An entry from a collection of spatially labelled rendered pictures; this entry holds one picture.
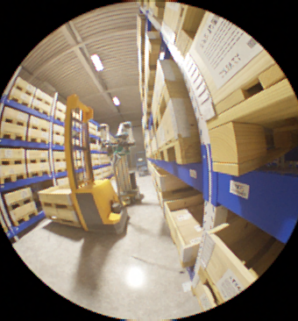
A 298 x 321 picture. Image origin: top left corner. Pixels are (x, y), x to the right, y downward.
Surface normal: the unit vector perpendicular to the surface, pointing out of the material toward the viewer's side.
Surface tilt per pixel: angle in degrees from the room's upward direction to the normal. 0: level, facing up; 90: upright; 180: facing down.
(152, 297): 0
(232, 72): 90
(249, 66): 90
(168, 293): 0
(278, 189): 90
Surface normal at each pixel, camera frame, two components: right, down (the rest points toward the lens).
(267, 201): -0.99, 0.14
